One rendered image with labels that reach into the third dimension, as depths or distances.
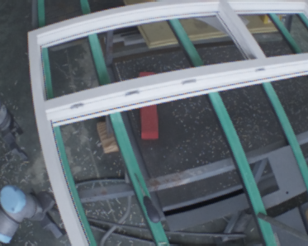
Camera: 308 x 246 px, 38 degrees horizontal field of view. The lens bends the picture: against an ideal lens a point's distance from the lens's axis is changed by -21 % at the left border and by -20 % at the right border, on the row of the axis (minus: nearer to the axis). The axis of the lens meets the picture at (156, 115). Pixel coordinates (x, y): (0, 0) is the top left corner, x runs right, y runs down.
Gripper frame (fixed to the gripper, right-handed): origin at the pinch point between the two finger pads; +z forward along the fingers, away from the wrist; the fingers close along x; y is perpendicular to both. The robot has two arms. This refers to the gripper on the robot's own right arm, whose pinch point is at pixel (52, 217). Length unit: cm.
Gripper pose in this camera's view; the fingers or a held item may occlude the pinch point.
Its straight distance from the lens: 164.7
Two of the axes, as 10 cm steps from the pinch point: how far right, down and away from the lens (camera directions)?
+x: 5.8, 7.2, -3.9
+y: -7.9, 6.2, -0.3
